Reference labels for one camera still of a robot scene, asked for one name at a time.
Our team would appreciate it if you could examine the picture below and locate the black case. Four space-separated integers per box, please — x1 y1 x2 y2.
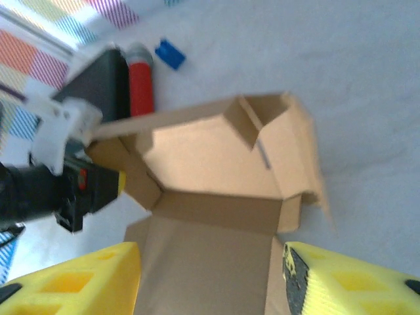
51 48 131 123

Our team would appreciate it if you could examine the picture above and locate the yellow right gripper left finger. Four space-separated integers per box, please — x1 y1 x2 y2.
0 241 142 315

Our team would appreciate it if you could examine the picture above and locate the small blue cube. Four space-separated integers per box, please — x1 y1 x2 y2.
154 38 187 71

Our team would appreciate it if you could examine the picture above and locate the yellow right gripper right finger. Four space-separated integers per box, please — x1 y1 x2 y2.
282 241 420 315

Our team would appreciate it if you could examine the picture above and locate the brown cardboard box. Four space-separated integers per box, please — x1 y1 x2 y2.
84 91 337 315

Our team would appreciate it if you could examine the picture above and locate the red cylinder with silver cap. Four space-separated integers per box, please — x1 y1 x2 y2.
125 42 155 118

